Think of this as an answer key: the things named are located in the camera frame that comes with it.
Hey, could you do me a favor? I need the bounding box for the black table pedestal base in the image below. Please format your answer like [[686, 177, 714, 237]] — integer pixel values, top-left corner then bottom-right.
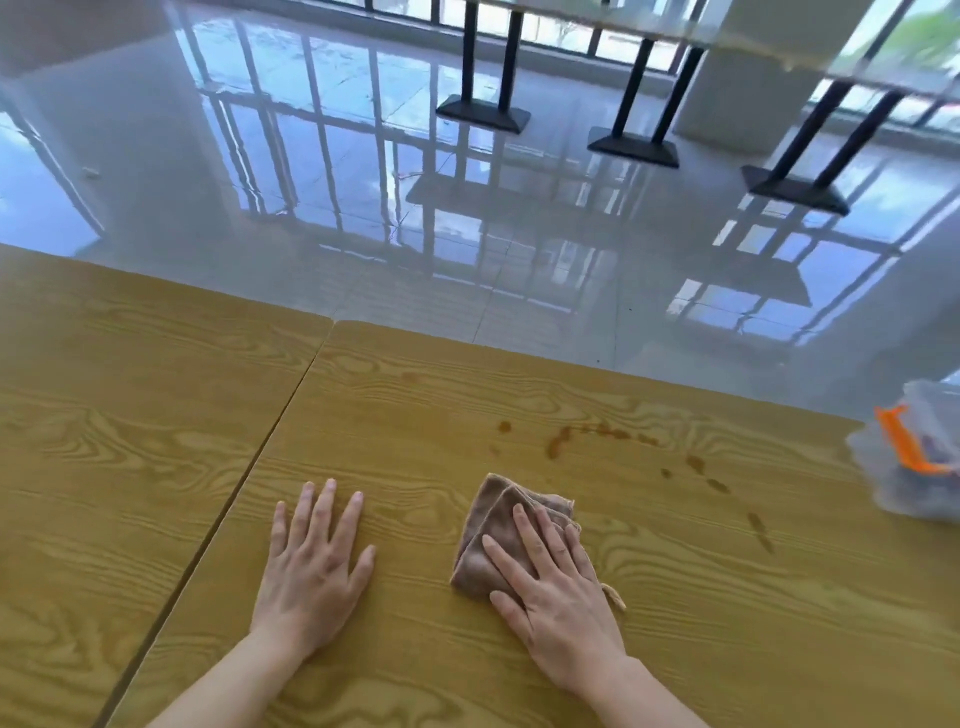
[[435, 0, 533, 137], [741, 78, 906, 218], [586, 36, 708, 170]]

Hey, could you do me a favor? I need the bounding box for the person's left forearm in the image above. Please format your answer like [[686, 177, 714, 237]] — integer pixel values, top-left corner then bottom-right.
[[146, 628, 309, 728]]

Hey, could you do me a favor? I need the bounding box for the person's left hand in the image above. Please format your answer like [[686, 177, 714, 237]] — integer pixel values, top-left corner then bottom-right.
[[249, 480, 377, 662]]

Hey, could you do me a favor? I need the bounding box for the brown cleaning cloth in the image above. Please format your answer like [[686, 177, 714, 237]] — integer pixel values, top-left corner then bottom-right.
[[450, 473, 628, 613]]

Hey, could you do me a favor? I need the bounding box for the person's right forearm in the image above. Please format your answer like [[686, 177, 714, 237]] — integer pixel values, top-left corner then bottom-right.
[[579, 655, 711, 728]]

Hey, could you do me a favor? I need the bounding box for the clear plastic box orange handle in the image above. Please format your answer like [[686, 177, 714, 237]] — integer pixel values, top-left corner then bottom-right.
[[846, 379, 960, 523]]

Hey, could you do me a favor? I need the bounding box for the brown spill stain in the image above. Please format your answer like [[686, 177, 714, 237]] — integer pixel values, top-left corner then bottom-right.
[[491, 420, 777, 556]]

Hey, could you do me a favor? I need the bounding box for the person's right hand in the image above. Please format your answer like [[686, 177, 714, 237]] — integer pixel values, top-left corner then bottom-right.
[[480, 504, 628, 700]]

